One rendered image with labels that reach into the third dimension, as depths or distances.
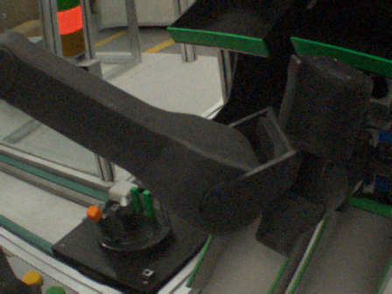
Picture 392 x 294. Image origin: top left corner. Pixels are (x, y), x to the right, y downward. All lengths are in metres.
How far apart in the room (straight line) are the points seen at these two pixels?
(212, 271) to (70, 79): 0.48
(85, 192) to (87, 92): 0.81
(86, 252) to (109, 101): 0.60
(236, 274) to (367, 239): 0.20
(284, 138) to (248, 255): 0.39
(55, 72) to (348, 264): 0.48
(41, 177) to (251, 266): 0.67
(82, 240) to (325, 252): 0.46
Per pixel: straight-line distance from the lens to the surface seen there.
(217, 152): 0.34
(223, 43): 0.54
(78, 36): 0.98
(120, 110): 0.33
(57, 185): 1.20
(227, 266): 0.74
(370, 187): 0.53
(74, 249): 0.92
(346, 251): 0.68
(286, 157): 0.34
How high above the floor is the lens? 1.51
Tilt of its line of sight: 27 degrees down
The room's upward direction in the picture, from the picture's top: 8 degrees counter-clockwise
